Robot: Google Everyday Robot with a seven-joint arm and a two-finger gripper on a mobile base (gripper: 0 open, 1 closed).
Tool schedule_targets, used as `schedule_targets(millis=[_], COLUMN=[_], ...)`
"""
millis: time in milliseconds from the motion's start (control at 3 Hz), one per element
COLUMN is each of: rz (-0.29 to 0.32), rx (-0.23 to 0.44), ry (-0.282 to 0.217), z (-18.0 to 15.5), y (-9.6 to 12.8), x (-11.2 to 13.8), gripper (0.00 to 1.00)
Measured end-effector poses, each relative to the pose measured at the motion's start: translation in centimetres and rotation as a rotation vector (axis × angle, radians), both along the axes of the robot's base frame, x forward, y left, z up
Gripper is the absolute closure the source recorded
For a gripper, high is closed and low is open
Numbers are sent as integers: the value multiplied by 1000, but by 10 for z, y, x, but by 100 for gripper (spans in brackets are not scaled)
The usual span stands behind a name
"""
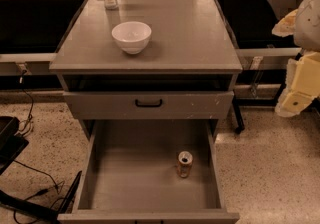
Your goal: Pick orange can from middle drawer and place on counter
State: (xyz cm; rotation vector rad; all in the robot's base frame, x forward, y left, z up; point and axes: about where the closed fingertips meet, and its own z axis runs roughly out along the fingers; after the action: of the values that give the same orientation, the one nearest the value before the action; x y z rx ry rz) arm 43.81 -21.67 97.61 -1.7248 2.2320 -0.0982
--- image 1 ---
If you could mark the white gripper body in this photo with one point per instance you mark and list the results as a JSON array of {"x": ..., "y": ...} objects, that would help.
[{"x": 308, "y": 26}]

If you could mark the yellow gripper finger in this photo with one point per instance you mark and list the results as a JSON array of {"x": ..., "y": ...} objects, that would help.
[
  {"x": 292, "y": 103},
  {"x": 286, "y": 26}
]

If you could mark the orange soda can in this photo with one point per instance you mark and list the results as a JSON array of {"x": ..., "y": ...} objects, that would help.
[{"x": 184, "y": 163}]

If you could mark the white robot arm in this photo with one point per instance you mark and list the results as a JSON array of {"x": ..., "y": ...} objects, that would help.
[{"x": 307, "y": 29}]

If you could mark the grey drawer cabinet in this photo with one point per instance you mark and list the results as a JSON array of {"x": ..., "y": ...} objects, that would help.
[{"x": 189, "y": 50}]

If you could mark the open grey middle drawer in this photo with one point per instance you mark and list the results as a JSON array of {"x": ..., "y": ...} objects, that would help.
[{"x": 130, "y": 175}]

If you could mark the closed grey top drawer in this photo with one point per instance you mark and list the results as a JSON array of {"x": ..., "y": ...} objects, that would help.
[{"x": 176, "y": 105}]

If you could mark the white ceramic bowl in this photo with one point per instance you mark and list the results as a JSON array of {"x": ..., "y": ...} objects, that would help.
[{"x": 132, "y": 37}]

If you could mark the black equipment base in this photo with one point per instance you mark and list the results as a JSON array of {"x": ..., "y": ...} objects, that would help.
[{"x": 12, "y": 143}]

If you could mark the black drawer handle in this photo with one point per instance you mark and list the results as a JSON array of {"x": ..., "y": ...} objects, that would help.
[{"x": 142, "y": 104}]

